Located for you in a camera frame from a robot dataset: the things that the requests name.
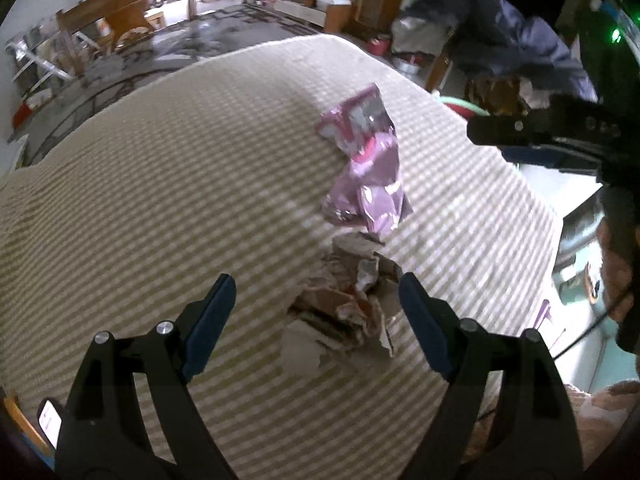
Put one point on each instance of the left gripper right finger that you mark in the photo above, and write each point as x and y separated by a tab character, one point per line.
505	413

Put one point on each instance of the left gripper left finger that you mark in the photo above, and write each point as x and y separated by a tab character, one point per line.
130	414

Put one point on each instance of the brown paper wrapper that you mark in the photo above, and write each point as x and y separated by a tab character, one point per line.
342	311

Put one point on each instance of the purple snack wrapper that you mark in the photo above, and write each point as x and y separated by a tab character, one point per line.
369	192

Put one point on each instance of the person right hand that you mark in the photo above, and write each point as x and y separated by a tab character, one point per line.
616	274

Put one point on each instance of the white screen smartphone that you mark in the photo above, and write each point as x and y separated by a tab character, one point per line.
49	417

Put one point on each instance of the dark wooden chair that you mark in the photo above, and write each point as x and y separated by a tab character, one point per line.
501	97

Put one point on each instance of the red bin with green rim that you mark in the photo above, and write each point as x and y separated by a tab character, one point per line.
465	109

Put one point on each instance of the beige striped table cloth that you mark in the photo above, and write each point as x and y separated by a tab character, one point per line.
218	168

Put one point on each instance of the small red flower pot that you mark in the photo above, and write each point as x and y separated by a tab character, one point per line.
379	45

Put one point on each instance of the low tv cabinet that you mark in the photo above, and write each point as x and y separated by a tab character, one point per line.
331	16

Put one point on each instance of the red bag on floor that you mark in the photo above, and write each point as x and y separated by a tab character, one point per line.
22	115

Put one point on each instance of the grey patterned floor rug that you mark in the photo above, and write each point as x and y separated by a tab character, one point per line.
116	75

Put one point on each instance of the white magazine rack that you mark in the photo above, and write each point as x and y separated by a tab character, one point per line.
41	59

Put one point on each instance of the wooden bench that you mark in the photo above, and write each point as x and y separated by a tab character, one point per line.
121	17

